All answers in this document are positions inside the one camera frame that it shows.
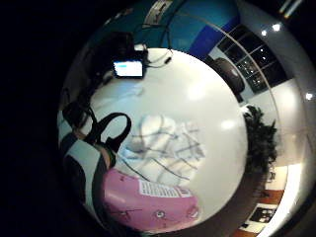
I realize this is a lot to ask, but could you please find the small monitor with lit screen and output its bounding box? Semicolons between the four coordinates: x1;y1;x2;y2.
113;59;145;79

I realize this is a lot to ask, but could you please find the black cable with plug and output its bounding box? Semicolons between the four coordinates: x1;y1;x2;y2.
143;31;175;69

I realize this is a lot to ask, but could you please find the dark green plant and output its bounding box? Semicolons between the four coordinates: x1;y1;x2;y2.
242;104;279;177

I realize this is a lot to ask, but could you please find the pale wall poster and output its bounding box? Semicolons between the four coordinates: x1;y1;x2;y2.
143;0;174;26

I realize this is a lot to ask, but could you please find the window with dark panes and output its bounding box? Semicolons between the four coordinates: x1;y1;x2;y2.
215;23;294;94

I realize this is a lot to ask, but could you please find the white grey checked cloth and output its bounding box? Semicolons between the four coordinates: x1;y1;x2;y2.
118;114;206;186

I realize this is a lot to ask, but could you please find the pink packet with white label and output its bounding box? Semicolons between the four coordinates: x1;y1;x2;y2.
102;167;201;234

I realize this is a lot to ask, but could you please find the black white framed picture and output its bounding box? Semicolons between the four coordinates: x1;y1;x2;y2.
248;202;278;225

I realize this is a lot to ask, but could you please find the black camera equipment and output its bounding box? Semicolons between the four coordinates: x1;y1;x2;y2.
93;31;147;87

